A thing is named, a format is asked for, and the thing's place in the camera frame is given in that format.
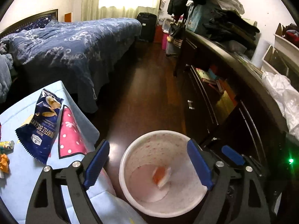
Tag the clothes pile on dresser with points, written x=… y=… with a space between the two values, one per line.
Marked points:
x=221 y=21

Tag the white pink speckled trash bin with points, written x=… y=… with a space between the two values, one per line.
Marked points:
x=183 y=191

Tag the dark wooden dresser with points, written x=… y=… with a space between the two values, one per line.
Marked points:
x=232 y=100

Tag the black suitcase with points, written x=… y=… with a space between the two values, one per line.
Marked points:
x=148 y=22

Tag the dark blue biscuit bag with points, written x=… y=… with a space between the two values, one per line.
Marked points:
x=37 y=136

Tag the pink storage container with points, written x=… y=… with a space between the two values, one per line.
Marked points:
x=164 y=40

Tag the white plastic bag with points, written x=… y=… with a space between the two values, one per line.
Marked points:
x=286 y=97

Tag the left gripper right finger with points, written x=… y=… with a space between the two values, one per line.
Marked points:
x=215 y=174

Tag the teal candy tube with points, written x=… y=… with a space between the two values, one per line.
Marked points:
x=7 y=145

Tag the green window curtain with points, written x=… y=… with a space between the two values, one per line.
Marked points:
x=116 y=0

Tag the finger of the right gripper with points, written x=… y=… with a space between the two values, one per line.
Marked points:
x=233 y=155

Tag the orange toy figure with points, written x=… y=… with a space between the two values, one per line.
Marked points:
x=4 y=163

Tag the light blue fleece blanket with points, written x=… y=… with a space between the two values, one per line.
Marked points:
x=5 y=72

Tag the light blue patterned tablecloth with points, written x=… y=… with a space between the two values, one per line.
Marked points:
x=75 y=138

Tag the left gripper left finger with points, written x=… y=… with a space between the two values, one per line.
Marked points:
x=47 y=203

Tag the bed with blue duvet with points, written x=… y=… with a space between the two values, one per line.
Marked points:
x=80 y=54

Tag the orange bedside box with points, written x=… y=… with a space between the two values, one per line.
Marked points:
x=68 y=17

